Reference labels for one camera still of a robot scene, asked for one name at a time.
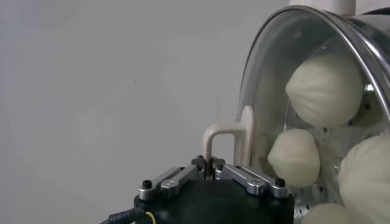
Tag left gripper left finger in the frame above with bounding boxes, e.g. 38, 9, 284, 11
138, 155, 211, 201

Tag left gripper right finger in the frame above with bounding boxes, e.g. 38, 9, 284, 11
210, 155, 289, 199

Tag glass lid with cream handle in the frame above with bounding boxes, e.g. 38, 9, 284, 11
202, 4, 390, 224

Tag white steamed baozi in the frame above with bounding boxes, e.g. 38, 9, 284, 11
267, 128, 321, 188
285, 54, 365, 128
338, 133, 390, 224
300, 203, 375, 224

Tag perforated steel steamer basket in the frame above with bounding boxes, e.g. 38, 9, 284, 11
283, 0, 390, 224

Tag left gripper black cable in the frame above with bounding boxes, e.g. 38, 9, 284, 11
99, 206, 158, 224

